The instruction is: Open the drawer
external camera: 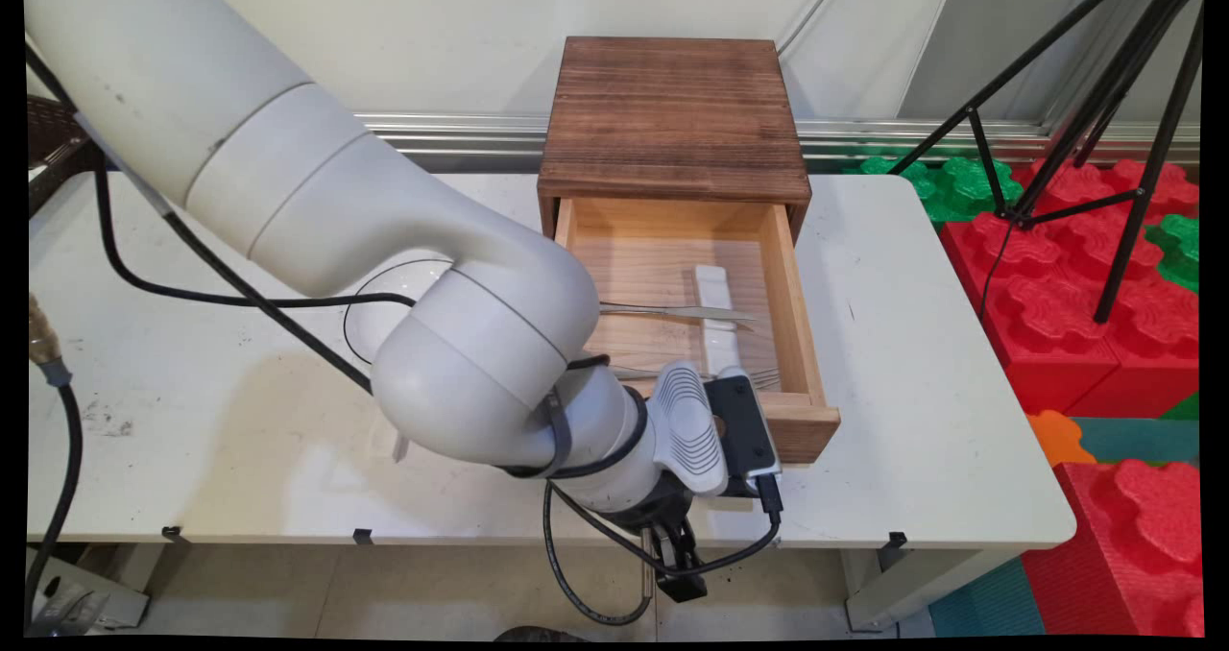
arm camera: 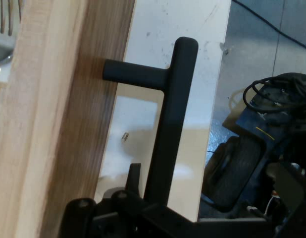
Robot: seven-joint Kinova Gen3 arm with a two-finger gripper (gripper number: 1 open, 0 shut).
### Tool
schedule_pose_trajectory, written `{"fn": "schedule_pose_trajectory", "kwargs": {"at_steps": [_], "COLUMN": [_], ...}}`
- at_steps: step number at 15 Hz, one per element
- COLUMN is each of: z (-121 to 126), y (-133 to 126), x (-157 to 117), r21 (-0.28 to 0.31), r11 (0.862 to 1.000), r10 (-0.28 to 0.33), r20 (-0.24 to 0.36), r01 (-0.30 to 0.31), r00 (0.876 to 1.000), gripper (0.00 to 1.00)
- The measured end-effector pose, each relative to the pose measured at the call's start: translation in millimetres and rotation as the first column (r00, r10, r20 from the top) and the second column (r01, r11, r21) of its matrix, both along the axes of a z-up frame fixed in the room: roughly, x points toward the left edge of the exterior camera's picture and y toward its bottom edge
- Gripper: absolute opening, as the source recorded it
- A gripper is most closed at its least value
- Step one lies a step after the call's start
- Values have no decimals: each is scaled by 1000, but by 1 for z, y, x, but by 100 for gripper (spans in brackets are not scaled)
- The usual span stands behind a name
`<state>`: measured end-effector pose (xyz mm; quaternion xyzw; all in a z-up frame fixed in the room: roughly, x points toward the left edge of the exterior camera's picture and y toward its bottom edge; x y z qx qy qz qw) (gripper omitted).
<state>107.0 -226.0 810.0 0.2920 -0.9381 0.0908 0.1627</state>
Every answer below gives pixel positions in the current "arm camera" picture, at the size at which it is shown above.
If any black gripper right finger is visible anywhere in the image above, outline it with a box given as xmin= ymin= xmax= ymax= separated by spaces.
xmin=142 ymin=204 xmax=275 ymax=238

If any white ribbed plastic tray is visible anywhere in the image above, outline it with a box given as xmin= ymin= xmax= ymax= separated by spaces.
xmin=0 ymin=0 xmax=23 ymax=84

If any dark wheeled cart base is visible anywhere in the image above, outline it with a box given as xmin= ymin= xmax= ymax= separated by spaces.
xmin=201 ymin=71 xmax=306 ymax=238

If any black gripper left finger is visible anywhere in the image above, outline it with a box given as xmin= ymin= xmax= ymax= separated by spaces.
xmin=63 ymin=163 xmax=144 ymax=238

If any thin black floor cable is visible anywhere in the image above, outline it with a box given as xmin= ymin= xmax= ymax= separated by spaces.
xmin=231 ymin=0 xmax=306 ymax=53

